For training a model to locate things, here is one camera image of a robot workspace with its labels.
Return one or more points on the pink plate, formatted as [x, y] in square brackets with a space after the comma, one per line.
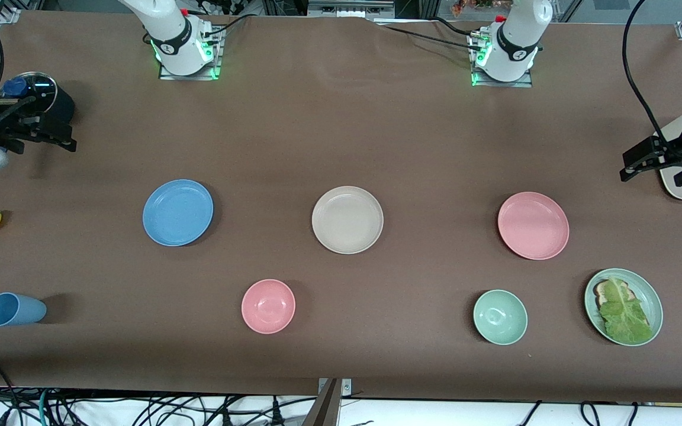
[533, 226]

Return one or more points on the blue cup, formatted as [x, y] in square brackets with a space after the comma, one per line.
[15, 309]

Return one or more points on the green lettuce leaf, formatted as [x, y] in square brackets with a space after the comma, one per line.
[625, 313]

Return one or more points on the green plate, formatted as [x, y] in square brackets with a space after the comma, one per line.
[652, 296]

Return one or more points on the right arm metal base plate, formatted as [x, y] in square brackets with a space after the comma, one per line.
[190, 74]

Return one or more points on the brown table cover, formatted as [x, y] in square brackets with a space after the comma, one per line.
[376, 118]

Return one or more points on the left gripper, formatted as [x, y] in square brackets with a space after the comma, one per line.
[670, 155]

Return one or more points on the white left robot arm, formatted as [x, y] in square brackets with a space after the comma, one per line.
[515, 41]

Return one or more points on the silver table edge bracket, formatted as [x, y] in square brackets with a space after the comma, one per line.
[347, 386]

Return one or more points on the glass lid with blue knob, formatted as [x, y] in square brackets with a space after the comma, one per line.
[39, 86]

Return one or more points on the blue plate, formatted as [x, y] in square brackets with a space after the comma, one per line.
[177, 213]

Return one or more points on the small green bowl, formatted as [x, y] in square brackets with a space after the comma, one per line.
[500, 317]

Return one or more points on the beige plate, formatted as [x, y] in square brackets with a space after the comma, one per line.
[347, 220]

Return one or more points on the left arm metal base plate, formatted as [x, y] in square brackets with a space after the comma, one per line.
[524, 84]

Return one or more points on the small pink bowl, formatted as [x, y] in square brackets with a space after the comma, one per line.
[268, 306]

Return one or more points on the toasted bread slice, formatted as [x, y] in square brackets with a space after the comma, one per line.
[601, 290]

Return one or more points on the grey metal box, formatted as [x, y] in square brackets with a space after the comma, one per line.
[350, 7]

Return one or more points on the colourful toy food pile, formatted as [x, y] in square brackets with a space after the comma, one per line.
[471, 6]

